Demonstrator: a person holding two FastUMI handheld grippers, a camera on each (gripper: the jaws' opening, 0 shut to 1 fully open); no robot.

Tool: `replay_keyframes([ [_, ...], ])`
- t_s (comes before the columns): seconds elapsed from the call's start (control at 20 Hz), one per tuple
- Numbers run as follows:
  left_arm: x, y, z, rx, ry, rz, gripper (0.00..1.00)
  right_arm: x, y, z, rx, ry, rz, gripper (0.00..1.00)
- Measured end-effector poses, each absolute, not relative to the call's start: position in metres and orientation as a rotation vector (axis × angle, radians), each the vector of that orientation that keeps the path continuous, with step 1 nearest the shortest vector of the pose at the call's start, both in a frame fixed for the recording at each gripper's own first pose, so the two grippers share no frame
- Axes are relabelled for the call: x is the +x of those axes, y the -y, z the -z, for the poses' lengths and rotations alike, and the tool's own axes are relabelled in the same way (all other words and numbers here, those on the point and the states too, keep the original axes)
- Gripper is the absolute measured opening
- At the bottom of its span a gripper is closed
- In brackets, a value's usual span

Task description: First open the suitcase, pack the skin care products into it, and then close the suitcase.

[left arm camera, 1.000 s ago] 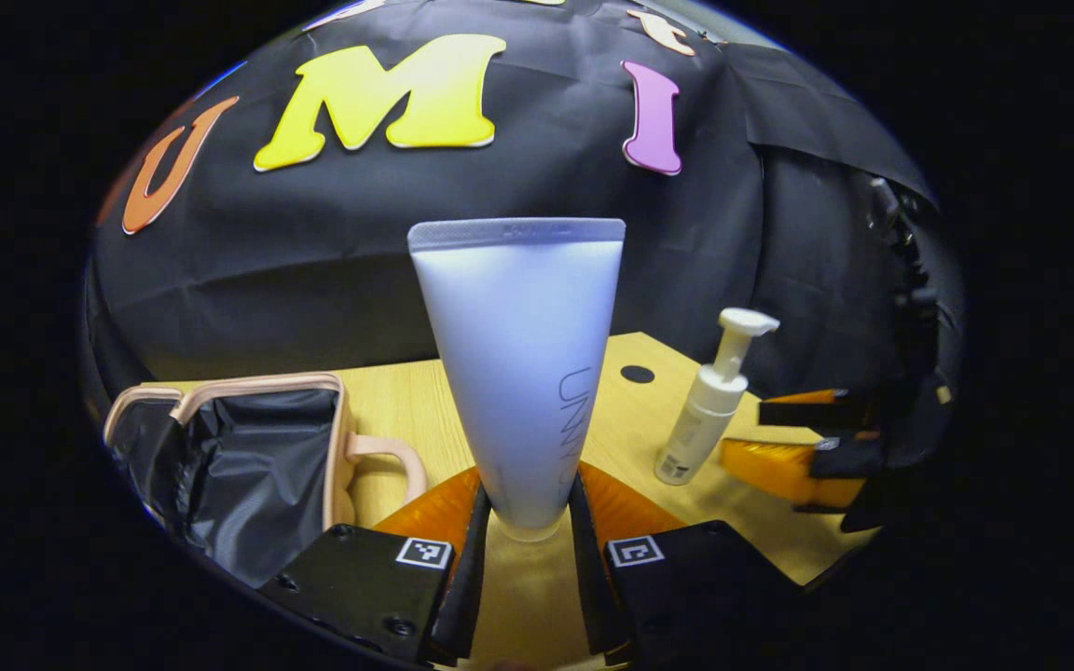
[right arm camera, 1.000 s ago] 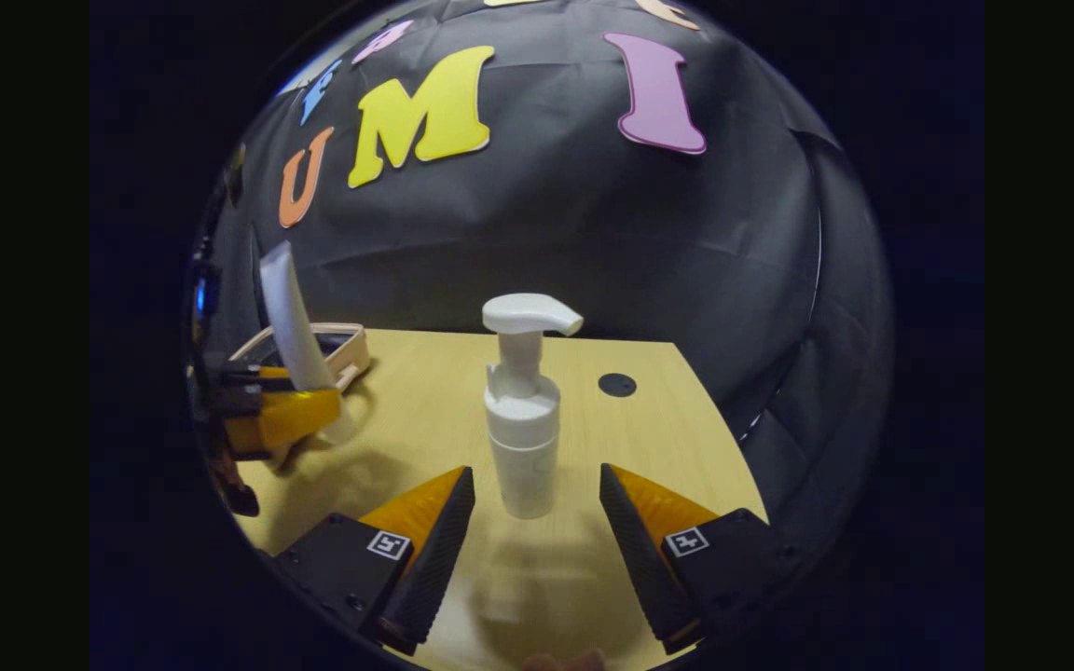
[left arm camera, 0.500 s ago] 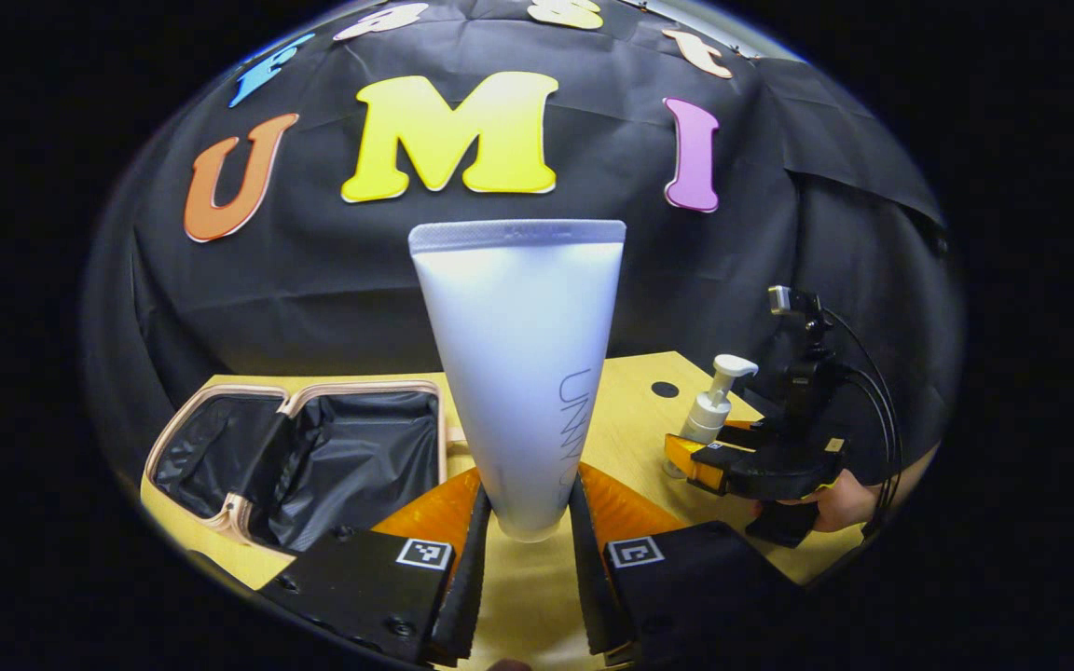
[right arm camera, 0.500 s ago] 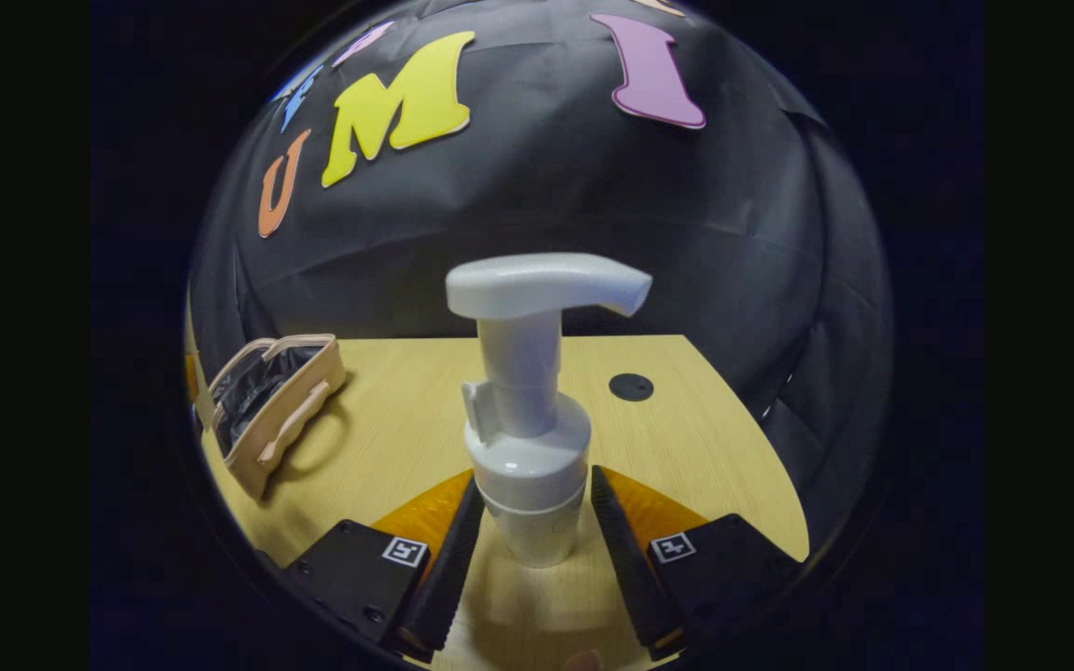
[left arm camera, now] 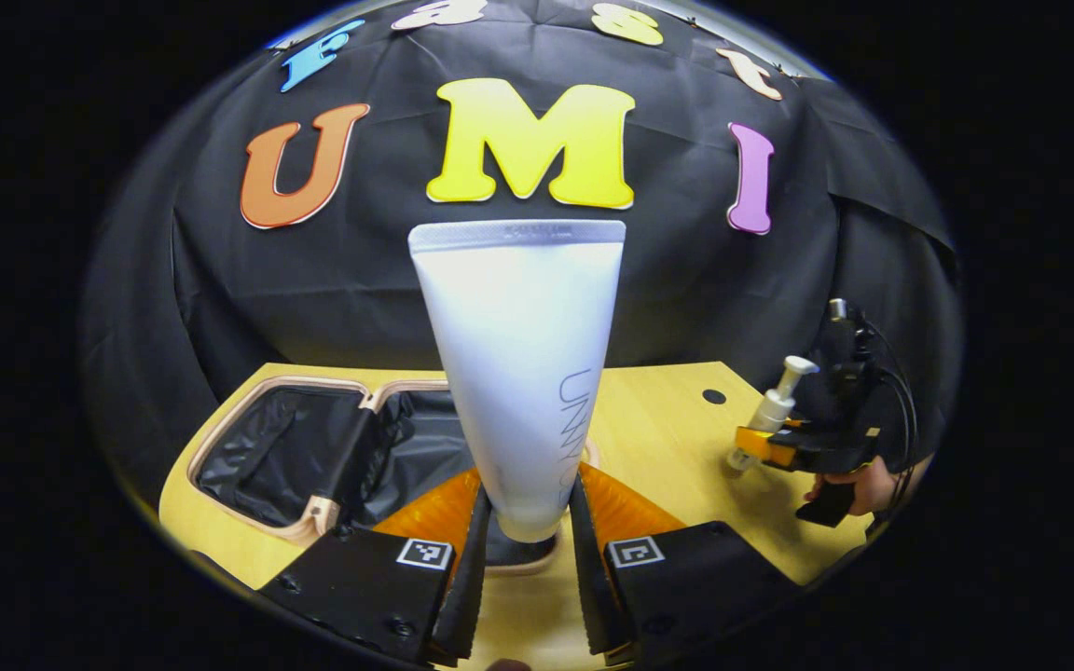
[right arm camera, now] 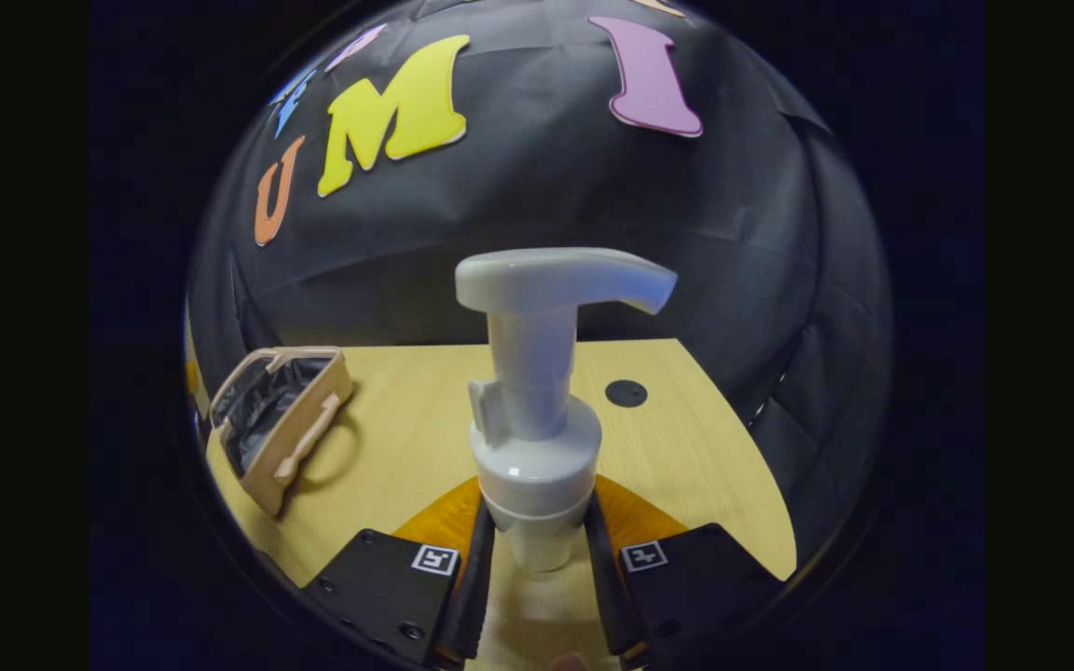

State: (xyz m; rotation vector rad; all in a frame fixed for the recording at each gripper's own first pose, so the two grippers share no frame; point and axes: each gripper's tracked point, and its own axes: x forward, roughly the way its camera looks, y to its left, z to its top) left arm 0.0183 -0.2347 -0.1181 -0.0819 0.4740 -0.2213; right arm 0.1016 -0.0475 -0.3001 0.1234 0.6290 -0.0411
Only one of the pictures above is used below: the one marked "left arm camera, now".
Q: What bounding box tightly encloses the white pump bottle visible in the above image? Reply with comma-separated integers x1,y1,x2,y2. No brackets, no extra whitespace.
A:
726,356,820,472

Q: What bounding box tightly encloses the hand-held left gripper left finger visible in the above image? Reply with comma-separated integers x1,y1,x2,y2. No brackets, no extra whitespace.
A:
255,466,493,668

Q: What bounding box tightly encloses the white squeeze tube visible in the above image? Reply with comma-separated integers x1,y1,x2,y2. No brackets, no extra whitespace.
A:
407,220,627,544

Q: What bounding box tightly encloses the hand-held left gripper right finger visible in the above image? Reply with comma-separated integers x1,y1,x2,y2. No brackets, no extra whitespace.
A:
569,462,805,668

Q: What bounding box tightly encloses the black backdrop cloth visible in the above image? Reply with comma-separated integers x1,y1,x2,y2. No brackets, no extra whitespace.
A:
80,0,965,504

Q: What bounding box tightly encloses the black cable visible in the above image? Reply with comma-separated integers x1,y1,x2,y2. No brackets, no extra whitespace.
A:
863,317,920,527

